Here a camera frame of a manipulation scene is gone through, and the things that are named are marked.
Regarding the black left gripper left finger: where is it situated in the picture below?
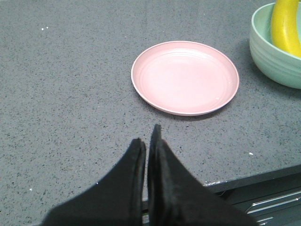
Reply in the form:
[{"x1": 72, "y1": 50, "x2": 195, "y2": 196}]
[{"x1": 42, "y1": 138, "x2": 146, "y2": 226}]

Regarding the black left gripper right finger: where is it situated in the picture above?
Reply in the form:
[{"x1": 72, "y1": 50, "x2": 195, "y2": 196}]
[{"x1": 148, "y1": 124, "x2": 257, "y2": 226}]

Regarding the yellow banana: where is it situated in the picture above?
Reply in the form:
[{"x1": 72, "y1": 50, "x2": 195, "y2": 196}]
[{"x1": 271, "y1": 0, "x2": 301, "y2": 57}]

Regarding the pink plate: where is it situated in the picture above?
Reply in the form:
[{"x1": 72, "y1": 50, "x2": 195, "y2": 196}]
[{"x1": 131, "y1": 40, "x2": 239, "y2": 116}]

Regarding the green ribbed bowl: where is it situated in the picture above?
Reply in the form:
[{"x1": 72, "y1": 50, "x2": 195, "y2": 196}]
[{"x1": 249, "y1": 3, "x2": 301, "y2": 89}]

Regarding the dark cabinet with metal handle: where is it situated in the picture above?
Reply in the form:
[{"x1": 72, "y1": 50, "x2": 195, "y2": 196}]
[{"x1": 142, "y1": 163, "x2": 301, "y2": 226}]

